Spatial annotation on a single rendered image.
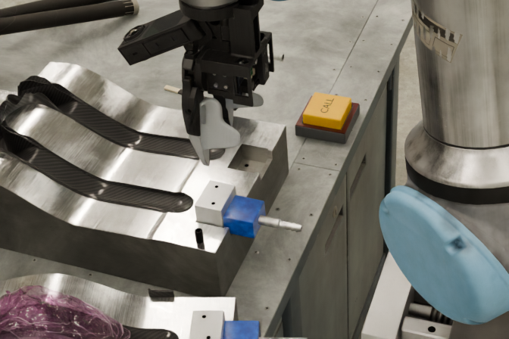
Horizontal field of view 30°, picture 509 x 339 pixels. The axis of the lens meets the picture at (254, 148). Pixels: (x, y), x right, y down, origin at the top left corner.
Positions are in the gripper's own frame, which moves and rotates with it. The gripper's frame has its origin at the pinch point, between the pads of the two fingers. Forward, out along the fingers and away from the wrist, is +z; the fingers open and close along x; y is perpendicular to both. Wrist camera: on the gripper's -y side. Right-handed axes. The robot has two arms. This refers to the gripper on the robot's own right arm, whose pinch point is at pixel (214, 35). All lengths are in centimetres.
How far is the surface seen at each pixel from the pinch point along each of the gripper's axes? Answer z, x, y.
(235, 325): 8.2, -44.2, 20.1
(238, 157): 7.5, -16.9, 9.9
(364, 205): 56, 28, 15
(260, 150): 6.8, -15.7, 12.6
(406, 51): 95, 142, -3
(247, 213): 4.7, -29.7, 16.3
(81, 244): 10.4, -36.0, -4.9
